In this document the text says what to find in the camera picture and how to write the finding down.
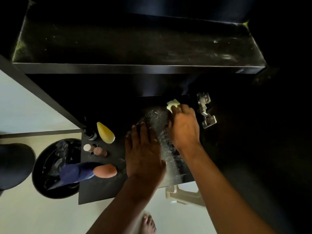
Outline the person's right hand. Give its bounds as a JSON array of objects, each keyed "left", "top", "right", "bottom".
[{"left": 167, "top": 104, "right": 201, "bottom": 154}]

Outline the person's left hand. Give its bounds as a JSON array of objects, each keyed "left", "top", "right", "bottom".
[{"left": 124, "top": 122, "right": 167, "bottom": 188}]

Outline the yellow wet wipe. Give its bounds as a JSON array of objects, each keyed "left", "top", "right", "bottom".
[{"left": 166, "top": 98, "right": 181, "bottom": 112}]

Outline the pink rounded bottle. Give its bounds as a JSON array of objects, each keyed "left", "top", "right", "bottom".
[{"left": 93, "top": 164, "right": 117, "bottom": 179}]

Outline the yellow teardrop bottle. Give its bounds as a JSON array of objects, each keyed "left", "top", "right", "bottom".
[{"left": 97, "top": 122, "right": 115, "bottom": 144}]

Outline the small orange tube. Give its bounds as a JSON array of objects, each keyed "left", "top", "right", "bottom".
[{"left": 93, "top": 146, "right": 108, "bottom": 158}]

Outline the dark dropper bottle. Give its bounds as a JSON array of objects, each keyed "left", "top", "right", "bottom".
[{"left": 83, "top": 117, "right": 97, "bottom": 141}]

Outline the blue bottle with label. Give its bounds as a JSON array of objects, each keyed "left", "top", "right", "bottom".
[{"left": 47, "top": 162, "right": 103, "bottom": 190}]

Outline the black cabinet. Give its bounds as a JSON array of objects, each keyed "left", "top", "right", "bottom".
[{"left": 0, "top": 0, "right": 312, "bottom": 205}]

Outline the person's right forearm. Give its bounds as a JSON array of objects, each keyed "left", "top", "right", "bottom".
[{"left": 180, "top": 141, "right": 277, "bottom": 234}]

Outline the person's left forearm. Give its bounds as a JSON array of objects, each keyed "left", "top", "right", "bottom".
[{"left": 86, "top": 177, "right": 159, "bottom": 234}]

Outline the metal cabinet hinge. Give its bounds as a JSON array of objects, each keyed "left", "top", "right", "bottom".
[{"left": 197, "top": 92, "right": 217, "bottom": 129}]

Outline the person's right foot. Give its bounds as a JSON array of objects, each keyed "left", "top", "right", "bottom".
[{"left": 140, "top": 214, "right": 156, "bottom": 234}]

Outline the black cabinet door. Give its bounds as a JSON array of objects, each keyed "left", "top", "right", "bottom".
[{"left": 200, "top": 65, "right": 312, "bottom": 234}]

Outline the beige plastic stool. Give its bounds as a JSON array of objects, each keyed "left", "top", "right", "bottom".
[{"left": 165, "top": 184, "right": 206, "bottom": 207}]

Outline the black plastic bin liner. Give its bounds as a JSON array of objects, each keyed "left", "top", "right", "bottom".
[{"left": 43, "top": 140, "right": 82, "bottom": 190}]

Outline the black round trash bin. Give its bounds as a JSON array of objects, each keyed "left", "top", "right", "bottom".
[{"left": 32, "top": 138, "right": 82, "bottom": 199}]

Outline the black cylindrical bin with sticker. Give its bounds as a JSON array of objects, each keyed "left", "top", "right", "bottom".
[{"left": 0, "top": 143, "right": 36, "bottom": 193}]

